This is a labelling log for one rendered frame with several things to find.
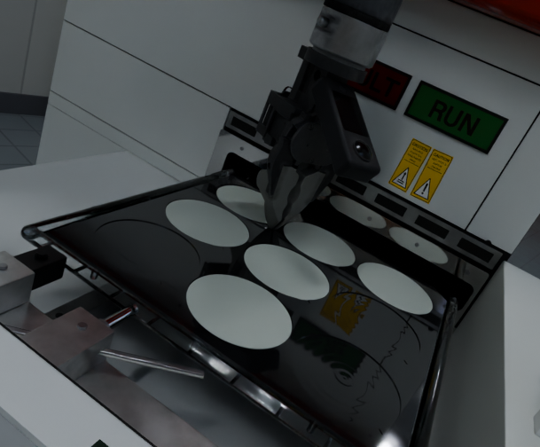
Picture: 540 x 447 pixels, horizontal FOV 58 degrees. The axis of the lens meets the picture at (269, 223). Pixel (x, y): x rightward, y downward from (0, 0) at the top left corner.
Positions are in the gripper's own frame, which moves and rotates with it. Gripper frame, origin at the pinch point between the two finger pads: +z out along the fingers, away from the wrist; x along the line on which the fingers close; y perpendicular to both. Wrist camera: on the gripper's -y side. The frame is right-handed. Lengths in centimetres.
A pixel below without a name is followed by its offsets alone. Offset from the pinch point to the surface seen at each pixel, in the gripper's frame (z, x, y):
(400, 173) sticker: -9.1, -17.2, 1.3
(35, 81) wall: 71, -5, 267
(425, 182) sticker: -9.5, -19.2, -1.5
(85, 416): -4.6, 28.3, -28.1
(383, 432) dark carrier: 1.4, 5.3, -28.4
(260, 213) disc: 1.3, 0.0, 4.4
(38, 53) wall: 54, -4, 266
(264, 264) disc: 1.4, 5.2, -7.1
